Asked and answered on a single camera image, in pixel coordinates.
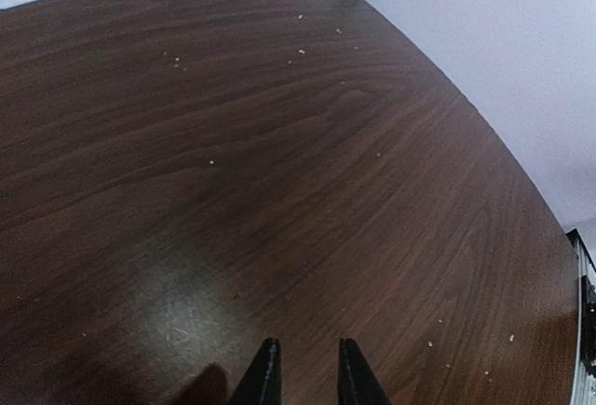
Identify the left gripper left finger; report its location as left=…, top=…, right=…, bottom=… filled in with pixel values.
left=227, top=338, right=282, bottom=405

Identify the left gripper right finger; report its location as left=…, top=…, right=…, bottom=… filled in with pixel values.
left=337, top=339, right=390, bottom=405

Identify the front aluminium rail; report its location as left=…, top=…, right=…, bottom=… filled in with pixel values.
left=566, top=229, right=595, bottom=405

